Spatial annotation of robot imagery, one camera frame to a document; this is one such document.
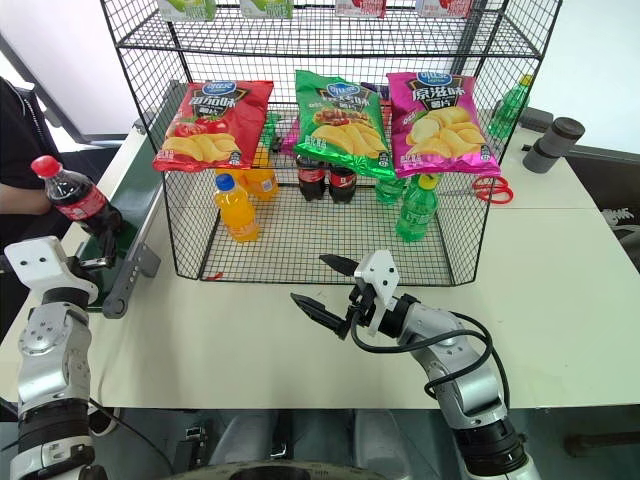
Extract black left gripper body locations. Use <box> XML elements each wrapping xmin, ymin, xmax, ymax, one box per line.
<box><xmin>74</xmin><ymin>252</ymin><xmax>118</xmax><ymax>275</ymax></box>

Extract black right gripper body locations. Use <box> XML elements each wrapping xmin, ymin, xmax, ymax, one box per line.
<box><xmin>344</xmin><ymin>281</ymin><xmax>381</xmax><ymax>332</ymax></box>

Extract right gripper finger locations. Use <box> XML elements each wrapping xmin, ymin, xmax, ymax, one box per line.
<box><xmin>290</xmin><ymin>292</ymin><xmax>350</xmax><ymax>341</ymax></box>
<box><xmin>318</xmin><ymin>253</ymin><xmax>359</xmax><ymax>278</ymax></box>

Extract cola bottle red cap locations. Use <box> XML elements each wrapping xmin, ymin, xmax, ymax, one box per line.
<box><xmin>30</xmin><ymin>154</ymin><xmax>124</xmax><ymax>237</ymax></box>

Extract green belt conveyor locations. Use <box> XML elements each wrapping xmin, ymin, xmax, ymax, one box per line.
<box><xmin>74</xmin><ymin>78</ymin><xmax>189</xmax><ymax>320</ymax></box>

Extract green soda bottle yellow cap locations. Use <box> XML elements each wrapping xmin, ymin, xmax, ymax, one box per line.
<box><xmin>395</xmin><ymin>173</ymin><xmax>442</xmax><ymax>244</ymax></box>

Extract orange soda bottle blue cap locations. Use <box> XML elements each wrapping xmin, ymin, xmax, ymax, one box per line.
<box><xmin>213</xmin><ymin>172</ymin><xmax>262</xmax><ymax>245</ymax></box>

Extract person in black clothing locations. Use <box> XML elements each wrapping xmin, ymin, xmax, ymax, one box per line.
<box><xmin>0</xmin><ymin>76</ymin><xmax>71</xmax><ymax>242</ymax></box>

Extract small magenta snack bag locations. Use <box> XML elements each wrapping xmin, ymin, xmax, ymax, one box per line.
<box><xmin>281</xmin><ymin>119</ymin><xmax>302</xmax><ymax>157</ymax></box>

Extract red tomato chip bag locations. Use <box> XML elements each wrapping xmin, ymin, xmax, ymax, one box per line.
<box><xmin>151</xmin><ymin>79</ymin><xmax>275</xmax><ymax>174</ymax></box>

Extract green chip bag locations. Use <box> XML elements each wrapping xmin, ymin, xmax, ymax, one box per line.
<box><xmin>291</xmin><ymin>69</ymin><xmax>397</xmax><ymax>183</ymax></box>

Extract small green bottle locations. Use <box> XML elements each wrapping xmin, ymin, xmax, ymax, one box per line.
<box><xmin>263</xmin><ymin>111</ymin><xmax>282</xmax><ymax>152</ymax></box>

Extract magenta chip bag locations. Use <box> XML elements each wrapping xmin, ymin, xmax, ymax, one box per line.
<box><xmin>385</xmin><ymin>71</ymin><xmax>503</xmax><ymax>180</ymax></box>

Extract purple snack bag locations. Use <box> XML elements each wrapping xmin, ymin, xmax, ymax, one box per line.
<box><xmin>360</xmin><ymin>81</ymin><xmax>392</xmax><ymax>102</ymax></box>

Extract green juice carton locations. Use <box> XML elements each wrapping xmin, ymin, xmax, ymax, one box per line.
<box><xmin>156</xmin><ymin>0</ymin><xmax>218</xmax><ymax>22</ymax></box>
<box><xmin>239</xmin><ymin>0</ymin><xmax>295</xmax><ymax>21</ymax></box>

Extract grey cylindrical holder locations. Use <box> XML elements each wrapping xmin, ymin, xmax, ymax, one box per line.
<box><xmin>521</xmin><ymin>116</ymin><xmax>587</xmax><ymax>174</ymax></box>

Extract red juice carton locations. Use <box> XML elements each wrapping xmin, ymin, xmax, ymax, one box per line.
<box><xmin>415</xmin><ymin>0</ymin><xmax>474</xmax><ymax>19</ymax></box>
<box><xmin>334</xmin><ymin>0</ymin><xmax>388</xmax><ymax>19</ymax></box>

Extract black printed bag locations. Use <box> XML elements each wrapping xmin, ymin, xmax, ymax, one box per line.
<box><xmin>598</xmin><ymin>206</ymin><xmax>640</xmax><ymax>274</ymax></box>

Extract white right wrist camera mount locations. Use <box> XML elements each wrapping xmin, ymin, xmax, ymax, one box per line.
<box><xmin>351</xmin><ymin>249</ymin><xmax>402</xmax><ymax>337</ymax></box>

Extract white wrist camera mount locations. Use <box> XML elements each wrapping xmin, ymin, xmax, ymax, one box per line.
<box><xmin>3</xmin><ymin>235</ymin><xmax>100</xmax><ymax>304</ymax></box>
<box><xmin>351</xmin><ymin>249</ymin><xmax>402</xmax><ymax>337</ymax></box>

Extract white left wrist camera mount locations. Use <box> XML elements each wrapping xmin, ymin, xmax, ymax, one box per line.
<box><xmin>3</xmin><ymin>235</ymin><xmax>100</xmax><ymax>304</ymax></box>

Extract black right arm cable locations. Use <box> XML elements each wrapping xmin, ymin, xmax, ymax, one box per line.
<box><xmin>348</xmin><ymin>298</ymin><xmax>512</xmax><ymax>407</ymax></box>

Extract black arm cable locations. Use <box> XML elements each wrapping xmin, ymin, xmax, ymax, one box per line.
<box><xmin>88</xmin><ymin>396</ymin><xmax>177</xmax><ymax>476</ymax></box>
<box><xmin>348</xmin><ymin>298</ymin><xmax>512</xmax><ymax>407</ymax></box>

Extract red handled scissors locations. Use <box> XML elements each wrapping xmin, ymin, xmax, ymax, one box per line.
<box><xmin>471</xmin><ymin>175</ymin><xmax>515</xmax><ymax>206</ymax></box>

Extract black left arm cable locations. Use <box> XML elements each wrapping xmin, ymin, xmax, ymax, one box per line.
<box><xmin>88</xmin><ymin>396</ymin><xmax>177</xmax><ymax>476</ymax></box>

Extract black wire shelf rack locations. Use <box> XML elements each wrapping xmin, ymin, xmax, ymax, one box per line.
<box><xmin>99</xmin><ymin>0</ymin><xmax>564</xmax><ymax>288</ymax></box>

